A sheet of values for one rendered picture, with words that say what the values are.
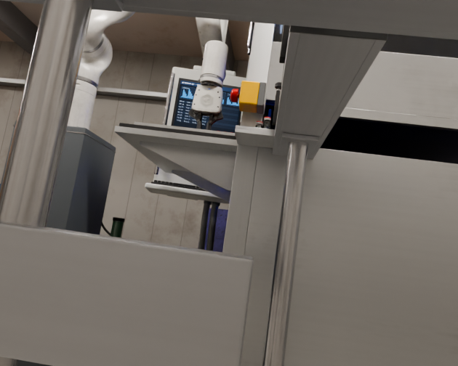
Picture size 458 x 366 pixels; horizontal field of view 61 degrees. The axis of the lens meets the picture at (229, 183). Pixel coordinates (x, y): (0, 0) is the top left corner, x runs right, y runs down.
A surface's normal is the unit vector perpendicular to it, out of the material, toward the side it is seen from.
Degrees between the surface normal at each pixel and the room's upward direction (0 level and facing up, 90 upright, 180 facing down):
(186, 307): 90
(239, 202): 90
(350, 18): 180
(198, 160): 90
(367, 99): 90
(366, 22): 180
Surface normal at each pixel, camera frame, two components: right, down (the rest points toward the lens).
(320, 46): -0.14, 0.98
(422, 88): -0.07, -0.16
